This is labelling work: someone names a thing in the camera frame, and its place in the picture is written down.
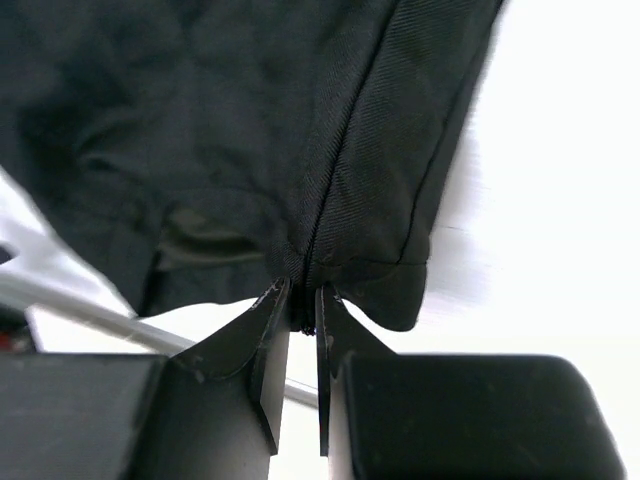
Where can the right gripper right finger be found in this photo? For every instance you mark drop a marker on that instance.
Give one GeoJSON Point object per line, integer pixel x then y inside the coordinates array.
{"type": "Point", "coordinates": [384, 415]}

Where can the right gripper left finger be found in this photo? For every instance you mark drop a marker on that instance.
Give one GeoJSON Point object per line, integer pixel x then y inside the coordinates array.
{"type": "Point", "coordinates": [179, 410]}

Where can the black pleated skirt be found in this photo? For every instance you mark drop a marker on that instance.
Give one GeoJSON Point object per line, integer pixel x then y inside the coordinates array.
{"type": "Point", "coordinates": [195, 151]}

